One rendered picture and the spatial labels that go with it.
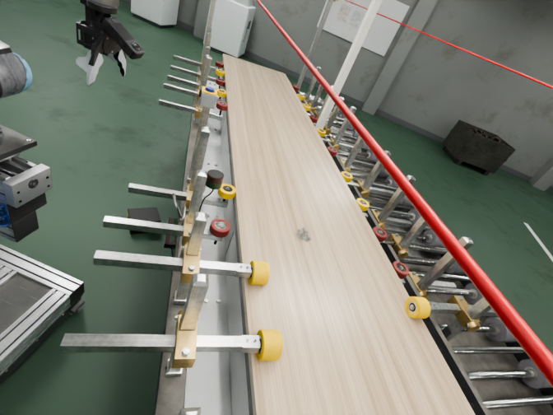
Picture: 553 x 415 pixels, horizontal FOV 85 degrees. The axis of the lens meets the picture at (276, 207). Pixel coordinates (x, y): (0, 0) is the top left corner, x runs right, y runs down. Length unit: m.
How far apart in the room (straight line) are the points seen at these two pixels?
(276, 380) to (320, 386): 0.13
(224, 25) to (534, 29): 5.97
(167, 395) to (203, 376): 0.16
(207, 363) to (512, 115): 8.04
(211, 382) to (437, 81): 7.42
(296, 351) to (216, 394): 0.33
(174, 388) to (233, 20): 6.82
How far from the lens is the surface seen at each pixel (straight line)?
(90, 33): 1.05
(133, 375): 1.86
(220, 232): 1.20
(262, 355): 0.90
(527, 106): 8.56
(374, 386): 1.09
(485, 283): 0.19
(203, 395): 1.19
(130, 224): 1.24
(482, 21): 7.92
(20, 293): 1.90
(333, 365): 1.04
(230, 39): 7.33
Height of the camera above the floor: 1.73
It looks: 35 degrees down
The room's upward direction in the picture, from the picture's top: 24 degrees clockwise
